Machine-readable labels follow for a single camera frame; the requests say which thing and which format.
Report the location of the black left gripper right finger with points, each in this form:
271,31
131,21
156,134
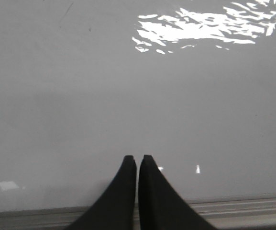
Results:
160,206

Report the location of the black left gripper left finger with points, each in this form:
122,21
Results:
113,210

